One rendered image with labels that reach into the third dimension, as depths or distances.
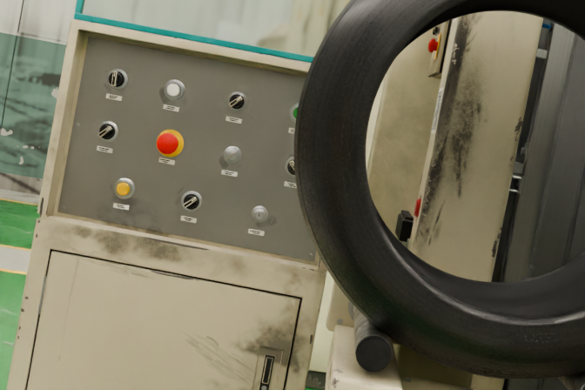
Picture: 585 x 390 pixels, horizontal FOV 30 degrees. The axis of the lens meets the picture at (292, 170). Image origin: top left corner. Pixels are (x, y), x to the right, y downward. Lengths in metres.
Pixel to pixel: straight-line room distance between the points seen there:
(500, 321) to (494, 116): 0.47
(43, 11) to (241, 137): 8.35
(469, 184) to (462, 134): 0.08
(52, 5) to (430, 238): 8.78
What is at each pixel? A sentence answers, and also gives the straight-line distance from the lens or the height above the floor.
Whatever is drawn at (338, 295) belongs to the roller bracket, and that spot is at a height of 0.91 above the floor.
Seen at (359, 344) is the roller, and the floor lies 0.91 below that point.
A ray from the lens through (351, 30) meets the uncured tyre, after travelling 1.34.
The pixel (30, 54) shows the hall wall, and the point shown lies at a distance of 10.26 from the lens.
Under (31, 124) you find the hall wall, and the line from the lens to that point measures 10.27.
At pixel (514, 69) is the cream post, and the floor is 1.30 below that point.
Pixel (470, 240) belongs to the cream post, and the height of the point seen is 1.03.
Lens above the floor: 1.17
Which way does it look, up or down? 3 degrees down
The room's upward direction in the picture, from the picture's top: 11 degrees clockwise
